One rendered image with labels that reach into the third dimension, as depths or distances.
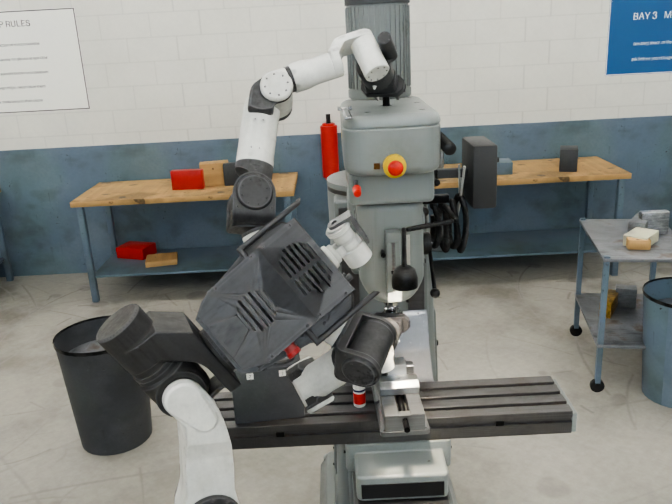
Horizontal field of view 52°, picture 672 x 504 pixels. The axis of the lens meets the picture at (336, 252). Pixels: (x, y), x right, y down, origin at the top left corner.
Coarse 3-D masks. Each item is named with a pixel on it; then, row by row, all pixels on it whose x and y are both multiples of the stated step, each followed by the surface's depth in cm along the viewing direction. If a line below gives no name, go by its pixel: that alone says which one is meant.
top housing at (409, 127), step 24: (360, 120) 175; (384, 120) 175; (408, 120) 175; (432, 120) 176; (360, 144) 177; (384, 144) 177; (408, 144) 177; (432, 144) 178; (360, 168) 179; (408, 168) 179; (432, 168) 180
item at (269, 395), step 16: (272, 368) 211; (256, 384) 212; (272, 384) 213; (288, 384) 214; (240, 400) 213; (256, 400) 214; (272, 400) 215; (288, 400) 216; (240, 416) 215; (256, 416) 216; (272, 416) 217; (288, 416) 217; (304, 416) 218
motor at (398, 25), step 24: (360, 0) 202; (384, 0) 200; (408, 0) 206; (360, 24) 205; (384, 24) 203; (408, 24) 209; (408, 48) 211; (408, 72) 213; (360, 96) 211; (408, 96) 215
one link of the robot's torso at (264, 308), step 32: (288, 224) 142; (256, 256) 141; (288, 256) 171; (320, 256) 142; (224, 288) 143; (256, 288) 142; (288, 288) 141; (320, 288) 141; (352, 288) 141; (224, 320) 143; (256, 320) 142; (288, 320) 141; (320, 320) 151; (224, 352) 149; (256, 352) 142; (288, 352) 144
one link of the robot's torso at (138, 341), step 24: (120, 312) 149; (144, 312) 147; (168, 312) 156; (96, 336) 146; (120, 336) 142; (144, 336) 144; (168, 336) 144; (192, 336) 146; (120, 360) 145; (144, 360) 144; (168, 360) 146; (192, 360) 148; (216, 360) 150; (216, 384) 157; (240, 384) 154
